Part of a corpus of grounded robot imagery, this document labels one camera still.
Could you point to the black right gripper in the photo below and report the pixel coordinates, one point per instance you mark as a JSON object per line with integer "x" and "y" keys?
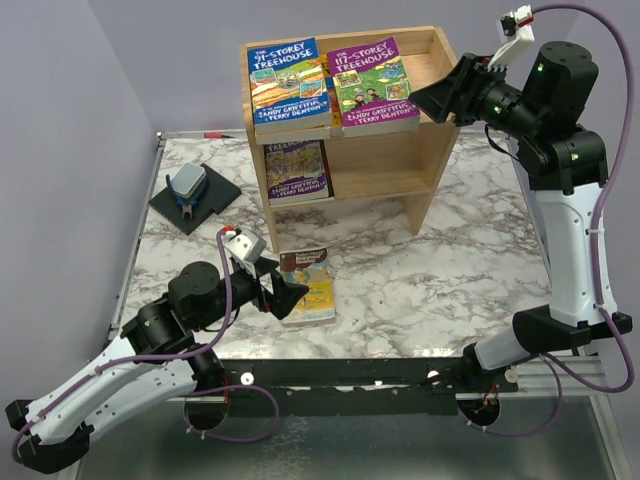
{"x": 459, "y": 89}

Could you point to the grey tin box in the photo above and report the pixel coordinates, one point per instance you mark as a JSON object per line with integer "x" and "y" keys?
{"x": 186, "y": 178}

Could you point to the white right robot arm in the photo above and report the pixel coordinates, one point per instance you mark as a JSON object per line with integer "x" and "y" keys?
{"x": 567, "y": 171}

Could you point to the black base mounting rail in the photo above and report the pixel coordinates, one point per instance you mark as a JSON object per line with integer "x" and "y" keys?
{"x": 360, "y": 386}

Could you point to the purple 52-Storey Treehouse book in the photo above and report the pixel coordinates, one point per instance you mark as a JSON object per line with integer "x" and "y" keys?
{"x": 297, "y": 172}

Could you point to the red marker pen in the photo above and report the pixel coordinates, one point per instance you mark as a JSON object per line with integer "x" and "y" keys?
{"x": 217, "y": 135}

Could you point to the wooden bookshelf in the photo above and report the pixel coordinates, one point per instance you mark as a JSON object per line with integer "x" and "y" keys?
{"x": 406, "y": 165}

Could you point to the Brideshead Revisited paperback book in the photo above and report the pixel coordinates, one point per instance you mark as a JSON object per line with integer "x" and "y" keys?
{"x": 309, "y": 267}

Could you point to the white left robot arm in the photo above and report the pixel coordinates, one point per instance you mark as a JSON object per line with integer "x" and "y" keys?
{"x": 154, "y": 358}

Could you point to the blue handled pliers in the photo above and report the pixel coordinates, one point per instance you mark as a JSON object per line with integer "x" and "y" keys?
{"x": 187, "y": 204}

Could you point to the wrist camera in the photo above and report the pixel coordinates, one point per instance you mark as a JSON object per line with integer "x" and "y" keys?
{"x": 245, "y": 248}
{"x": 518, "y": 36}

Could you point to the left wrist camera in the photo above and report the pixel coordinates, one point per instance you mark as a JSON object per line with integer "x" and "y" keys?
{"x": 245, "y": 248}

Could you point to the orange 39-Storey Treehouse book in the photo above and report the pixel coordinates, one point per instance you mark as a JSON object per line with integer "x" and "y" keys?
{"x": 316, "y": 133}

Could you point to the blue 91-Storey Treehouse book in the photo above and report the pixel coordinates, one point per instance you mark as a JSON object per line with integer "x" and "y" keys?
{"x": 287, "y": 87}

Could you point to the orange 130-Storey Treehouse book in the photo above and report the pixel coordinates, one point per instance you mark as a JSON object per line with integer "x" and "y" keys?
{"x": 336, "y": 123}

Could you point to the purple green bottom book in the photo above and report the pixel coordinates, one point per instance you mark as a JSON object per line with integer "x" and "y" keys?
{"x": 372, "y": 89}

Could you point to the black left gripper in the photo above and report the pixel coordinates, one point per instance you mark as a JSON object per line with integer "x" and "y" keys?
{"x": 285, "y": 296}

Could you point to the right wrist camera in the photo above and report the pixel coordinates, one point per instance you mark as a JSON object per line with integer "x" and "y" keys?
{"x": 518, "y": 36}

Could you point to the black plastic tray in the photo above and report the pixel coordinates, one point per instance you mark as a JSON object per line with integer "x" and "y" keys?
{"x": 220, "y": 194}

